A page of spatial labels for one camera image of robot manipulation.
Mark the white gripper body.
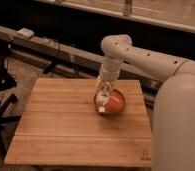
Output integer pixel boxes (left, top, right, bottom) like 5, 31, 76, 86
97, 59, 121, 87

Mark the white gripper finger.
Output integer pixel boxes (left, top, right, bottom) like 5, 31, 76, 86
105, 83, 113, 93
96, 80, 103, 94

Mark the small white bottle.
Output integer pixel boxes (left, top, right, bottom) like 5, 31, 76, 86
96, 91, 109, 113

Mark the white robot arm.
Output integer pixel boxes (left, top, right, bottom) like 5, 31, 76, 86
99, 35, 195, 171

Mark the orange ceramic bowl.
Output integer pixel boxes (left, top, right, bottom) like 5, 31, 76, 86
94, 89, 125, 115

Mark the wooden table board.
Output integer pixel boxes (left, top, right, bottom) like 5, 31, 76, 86
5, 78, 152, 167

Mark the small white box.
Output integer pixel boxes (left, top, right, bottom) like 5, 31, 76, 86
17, 28, 34, 38

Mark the long grey metal rail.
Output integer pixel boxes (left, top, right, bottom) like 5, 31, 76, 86
0, 26, 160, 92

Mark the black stand frame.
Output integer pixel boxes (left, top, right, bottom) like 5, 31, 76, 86
0, 54, 21, 159

